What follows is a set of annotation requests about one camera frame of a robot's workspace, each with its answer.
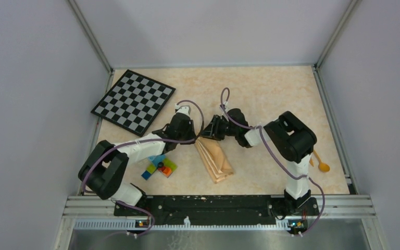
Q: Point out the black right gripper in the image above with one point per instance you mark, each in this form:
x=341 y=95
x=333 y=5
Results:
x=212 y=130

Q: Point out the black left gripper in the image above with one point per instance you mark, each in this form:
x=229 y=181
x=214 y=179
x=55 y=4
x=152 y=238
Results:
x=190 y=127

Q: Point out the orange cloth napkin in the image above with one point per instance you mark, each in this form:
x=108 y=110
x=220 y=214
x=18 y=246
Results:
x=214 y=159

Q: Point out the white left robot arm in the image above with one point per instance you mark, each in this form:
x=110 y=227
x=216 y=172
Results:
x=105 y=167

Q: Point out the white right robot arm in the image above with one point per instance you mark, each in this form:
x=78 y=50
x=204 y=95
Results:
x=292 y=138

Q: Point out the colourful toy block pile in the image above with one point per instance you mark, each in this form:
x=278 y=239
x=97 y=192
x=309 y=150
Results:
x=160 y=163

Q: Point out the black white checkerboard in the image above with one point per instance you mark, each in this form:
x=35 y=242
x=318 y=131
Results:
x=134 y=102

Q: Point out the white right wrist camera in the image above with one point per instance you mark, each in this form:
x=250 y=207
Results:
x=225 y=108

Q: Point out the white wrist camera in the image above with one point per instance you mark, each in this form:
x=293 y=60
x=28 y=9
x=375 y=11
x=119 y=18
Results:
x=183 y=109
x=225 y=108

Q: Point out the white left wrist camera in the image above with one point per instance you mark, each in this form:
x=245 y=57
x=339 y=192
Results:
x=183 y=109

